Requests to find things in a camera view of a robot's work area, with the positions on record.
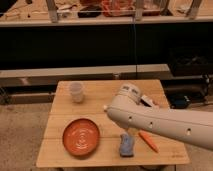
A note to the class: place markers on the orange ceramic bowl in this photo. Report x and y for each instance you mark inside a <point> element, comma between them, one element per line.
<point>81,137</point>

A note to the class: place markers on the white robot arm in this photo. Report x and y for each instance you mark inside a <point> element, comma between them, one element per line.
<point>189,126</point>

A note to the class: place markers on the translucent plastic cup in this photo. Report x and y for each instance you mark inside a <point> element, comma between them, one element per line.
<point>76,91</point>

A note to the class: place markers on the orange toy carrot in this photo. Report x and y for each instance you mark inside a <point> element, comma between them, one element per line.
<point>145,136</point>

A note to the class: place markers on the blue sponge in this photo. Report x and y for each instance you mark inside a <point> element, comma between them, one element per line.
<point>126,146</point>

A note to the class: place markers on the red cloth on shelf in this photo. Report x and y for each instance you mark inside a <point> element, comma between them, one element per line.
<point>117,8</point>

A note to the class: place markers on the wooden bench rail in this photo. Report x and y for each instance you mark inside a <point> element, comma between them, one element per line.
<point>51,76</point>

